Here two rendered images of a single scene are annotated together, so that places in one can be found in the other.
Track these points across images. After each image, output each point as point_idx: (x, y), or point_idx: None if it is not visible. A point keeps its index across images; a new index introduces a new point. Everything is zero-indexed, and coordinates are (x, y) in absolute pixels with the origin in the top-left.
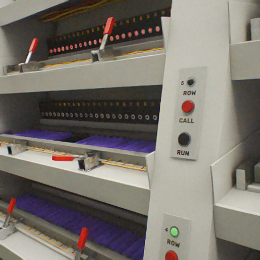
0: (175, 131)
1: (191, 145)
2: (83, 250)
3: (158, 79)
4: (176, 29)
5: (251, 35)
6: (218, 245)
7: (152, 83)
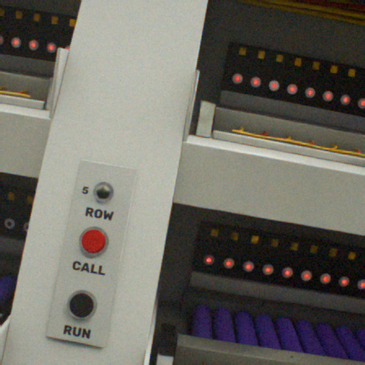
0: (62, 286)
1: (97, 319)
2: None
3: (22, 164)
4: (80, 79)
5: (197, 127)
6: None
7: (4, 169)
